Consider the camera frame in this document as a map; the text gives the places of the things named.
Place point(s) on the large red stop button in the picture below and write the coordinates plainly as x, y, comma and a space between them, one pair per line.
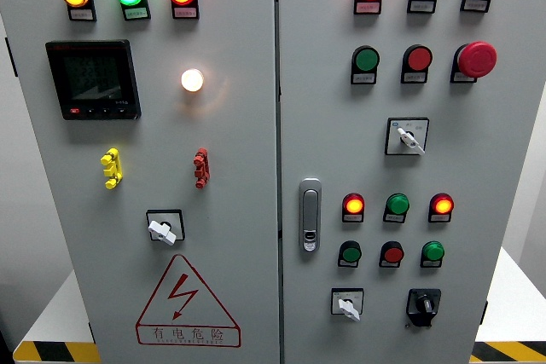
478, 59

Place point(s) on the pale grey door with lock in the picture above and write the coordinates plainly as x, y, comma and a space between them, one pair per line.
341, 146

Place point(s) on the black display meter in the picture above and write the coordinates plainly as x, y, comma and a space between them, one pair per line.
94, 78

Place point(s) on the black door hinge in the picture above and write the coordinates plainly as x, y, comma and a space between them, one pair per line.
91, 332
11, 57
484, 313

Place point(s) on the small green push button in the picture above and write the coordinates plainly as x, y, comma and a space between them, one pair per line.
351, 253

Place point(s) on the small green lamp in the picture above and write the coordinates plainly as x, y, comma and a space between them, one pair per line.
398, 203
433, 251

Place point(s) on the silver door lock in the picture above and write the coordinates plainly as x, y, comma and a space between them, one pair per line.
310, 215

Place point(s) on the black yellow striped tape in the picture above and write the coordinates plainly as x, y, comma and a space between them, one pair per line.
512, 352
55, 352

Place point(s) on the red warning triangle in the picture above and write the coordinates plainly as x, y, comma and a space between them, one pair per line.
183, 291

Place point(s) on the black knob turn switch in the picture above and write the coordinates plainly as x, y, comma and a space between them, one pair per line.
425, 305

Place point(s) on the small label plate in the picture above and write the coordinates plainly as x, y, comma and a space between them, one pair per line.
474, 5
352, 218
367, 7
82, 15
389, 265
363, 78
462, 78
430, 264
414, 77
347, 264
439, 218
421, 6
137, 13
185, 13
393, 218

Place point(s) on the small red lamp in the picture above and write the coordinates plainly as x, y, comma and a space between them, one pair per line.
443, 204
354, 204

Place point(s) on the small red push button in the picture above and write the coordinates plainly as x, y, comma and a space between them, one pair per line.
393, 254

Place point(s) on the pale grey cabinet door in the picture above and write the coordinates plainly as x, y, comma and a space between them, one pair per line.
222, 146

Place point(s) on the white lamp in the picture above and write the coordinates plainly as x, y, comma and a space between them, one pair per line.
192, 80

